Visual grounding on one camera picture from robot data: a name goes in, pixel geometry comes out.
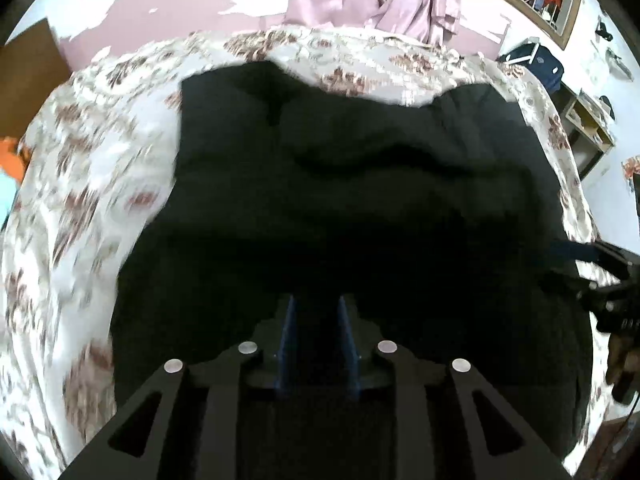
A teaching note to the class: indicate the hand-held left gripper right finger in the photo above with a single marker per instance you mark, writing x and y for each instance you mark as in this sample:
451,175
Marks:
348,347

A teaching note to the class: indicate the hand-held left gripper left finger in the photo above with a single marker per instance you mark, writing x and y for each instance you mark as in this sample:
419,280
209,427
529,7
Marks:
287,345

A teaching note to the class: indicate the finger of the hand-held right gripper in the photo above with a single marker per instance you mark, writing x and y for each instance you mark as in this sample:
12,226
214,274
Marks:
607,257
570,285

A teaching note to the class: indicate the black jacket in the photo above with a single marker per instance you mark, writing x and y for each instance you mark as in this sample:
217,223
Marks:
350,200

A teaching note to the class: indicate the person's right hand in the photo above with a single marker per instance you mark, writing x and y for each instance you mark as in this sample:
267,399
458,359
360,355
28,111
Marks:
622,365

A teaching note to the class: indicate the wooden shelf unit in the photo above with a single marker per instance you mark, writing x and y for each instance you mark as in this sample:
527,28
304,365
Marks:
597,132

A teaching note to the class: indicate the stack of papers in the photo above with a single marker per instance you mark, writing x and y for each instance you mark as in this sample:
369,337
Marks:
595,105

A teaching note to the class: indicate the navy backpack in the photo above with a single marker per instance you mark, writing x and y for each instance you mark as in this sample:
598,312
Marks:
547,70

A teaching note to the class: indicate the floral satin bedspread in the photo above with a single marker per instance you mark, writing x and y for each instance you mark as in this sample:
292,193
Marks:
90,160

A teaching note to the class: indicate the orange blue brown garment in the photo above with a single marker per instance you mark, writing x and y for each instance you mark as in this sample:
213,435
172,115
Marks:
12,160

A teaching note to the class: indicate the wooden headboard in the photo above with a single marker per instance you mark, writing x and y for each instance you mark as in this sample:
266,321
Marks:
30,80

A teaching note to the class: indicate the black wall-mounted object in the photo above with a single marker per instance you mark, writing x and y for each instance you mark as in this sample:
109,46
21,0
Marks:
604,29

